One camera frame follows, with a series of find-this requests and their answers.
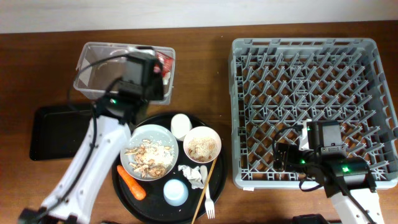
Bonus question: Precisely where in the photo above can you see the black rectangular tray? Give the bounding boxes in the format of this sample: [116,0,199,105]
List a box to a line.
[29,103,91,161]

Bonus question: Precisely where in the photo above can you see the round black serving tray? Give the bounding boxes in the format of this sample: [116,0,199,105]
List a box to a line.
[112,112,228,223]

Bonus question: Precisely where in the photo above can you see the small white napkin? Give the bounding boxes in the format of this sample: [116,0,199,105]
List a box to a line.
[178,165,204,189]

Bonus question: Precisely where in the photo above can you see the large white napkin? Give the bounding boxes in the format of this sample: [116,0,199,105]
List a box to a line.
[162,70,171,85]

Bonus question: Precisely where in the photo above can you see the wooden chopstick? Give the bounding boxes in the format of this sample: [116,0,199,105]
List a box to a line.
[191,157,217,224]

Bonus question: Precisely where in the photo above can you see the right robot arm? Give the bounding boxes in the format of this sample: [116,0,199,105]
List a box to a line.
[272,120,384,223]

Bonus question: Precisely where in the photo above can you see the grey plastic dishwasher rack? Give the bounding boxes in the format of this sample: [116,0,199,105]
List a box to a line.
[228,38,397,190]

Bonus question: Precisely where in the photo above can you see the grey round plate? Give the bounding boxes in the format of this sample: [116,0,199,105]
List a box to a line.
[120,124,179,181]

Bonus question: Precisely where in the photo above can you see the orange carrot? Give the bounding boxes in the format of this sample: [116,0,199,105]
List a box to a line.
[116,165,146,200]

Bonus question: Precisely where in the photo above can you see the pink bowl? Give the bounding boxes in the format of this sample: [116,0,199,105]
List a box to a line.
[183,126,222,164]

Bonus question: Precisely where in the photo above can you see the rice and mushroom leftovers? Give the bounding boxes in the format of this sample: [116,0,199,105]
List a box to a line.
[122,139,176,179]

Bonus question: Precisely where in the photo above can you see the white plastic fork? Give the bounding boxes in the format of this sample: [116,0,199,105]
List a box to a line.
[200,165,215,219]

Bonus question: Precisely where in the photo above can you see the red snack wrapper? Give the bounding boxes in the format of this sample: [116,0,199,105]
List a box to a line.
[156,52,174,72]

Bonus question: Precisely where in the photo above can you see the light blue cup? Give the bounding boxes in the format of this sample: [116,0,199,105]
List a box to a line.
[163,179,188,207]

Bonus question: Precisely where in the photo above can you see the clear plastic waste bin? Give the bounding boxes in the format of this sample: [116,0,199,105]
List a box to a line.
[73,42,176,105]

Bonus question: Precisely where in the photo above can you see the white plastic cup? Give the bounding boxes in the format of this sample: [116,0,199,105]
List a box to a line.
[170,113,192,141]

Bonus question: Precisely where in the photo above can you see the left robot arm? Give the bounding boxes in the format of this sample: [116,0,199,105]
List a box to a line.
[17,46,164,223]

